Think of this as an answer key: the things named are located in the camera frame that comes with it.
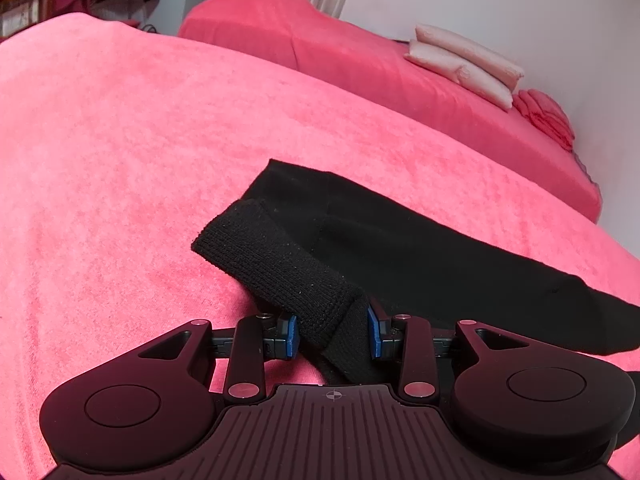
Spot pale pink pillow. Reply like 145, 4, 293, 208
405, 40, 513, 110
414, 24, 525, 91

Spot pink blanket near bed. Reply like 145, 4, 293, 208
1, 13, 639, 479

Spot black knit pants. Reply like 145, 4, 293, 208
192, 160, 639, 385

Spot pink covered far bed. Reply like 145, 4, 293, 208
178, 0, 602, 221

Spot folded pink blanket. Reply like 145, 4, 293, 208
513, 89, 575, 152

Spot upper pale pink pillow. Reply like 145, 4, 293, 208
414, 24, 525, 91

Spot lower pale pink pillow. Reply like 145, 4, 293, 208
405, 40, 513, 110

